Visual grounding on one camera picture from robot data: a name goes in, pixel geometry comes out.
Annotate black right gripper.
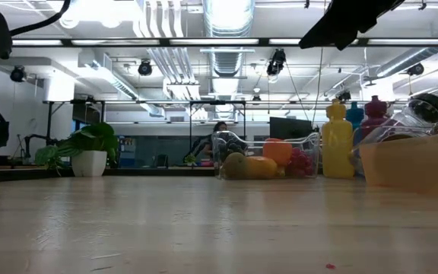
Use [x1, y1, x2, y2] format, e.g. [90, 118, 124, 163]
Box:
[298, 0, 406, 51]

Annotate blue plastic bottle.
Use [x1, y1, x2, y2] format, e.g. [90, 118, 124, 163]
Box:
[346, 101, 367, 148]

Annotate purple plastic bottle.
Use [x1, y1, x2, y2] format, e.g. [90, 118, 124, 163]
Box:
[360, 94, 394, 140]

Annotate yellow plastic bottle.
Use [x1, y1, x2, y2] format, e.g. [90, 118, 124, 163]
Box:
[320, 98, 355, 179]

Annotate orange round container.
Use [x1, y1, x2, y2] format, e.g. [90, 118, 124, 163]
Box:
[263, 137, 294, 167]

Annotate red toy grapes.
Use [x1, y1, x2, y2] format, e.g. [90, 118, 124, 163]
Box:
[287, 147, 316, 178]

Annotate orange toy fruit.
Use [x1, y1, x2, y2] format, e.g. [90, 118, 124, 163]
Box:
[246, 156, 280, 180]

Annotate brown toy kiwi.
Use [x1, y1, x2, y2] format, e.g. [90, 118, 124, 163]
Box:
[221, 151, 248, 180]

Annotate black ceiling spotlight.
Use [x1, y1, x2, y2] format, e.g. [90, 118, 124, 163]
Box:
[9, 65, 28, 83]
[407, 62, 425, 77]
[137, 59, 154, 77]
[265, 48, 287, 77]

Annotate clear plastic bin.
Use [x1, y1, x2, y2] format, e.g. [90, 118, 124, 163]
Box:
[211, 130, 322, 180]
[350, 125, 433, 180]

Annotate orange translucent bin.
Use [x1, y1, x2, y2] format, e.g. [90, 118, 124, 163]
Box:
[359, 131, 438, 199]

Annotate person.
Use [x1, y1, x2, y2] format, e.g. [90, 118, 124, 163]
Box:
[194, 120, 230, 160]

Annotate potted green plant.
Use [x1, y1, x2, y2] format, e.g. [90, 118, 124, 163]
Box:
[34, 122, 120, 177]

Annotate silver air duct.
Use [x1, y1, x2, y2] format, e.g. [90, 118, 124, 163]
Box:
[202, 0, 256, 78]

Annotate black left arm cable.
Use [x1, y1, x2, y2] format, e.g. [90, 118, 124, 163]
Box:
[0, 0, 71, 150]

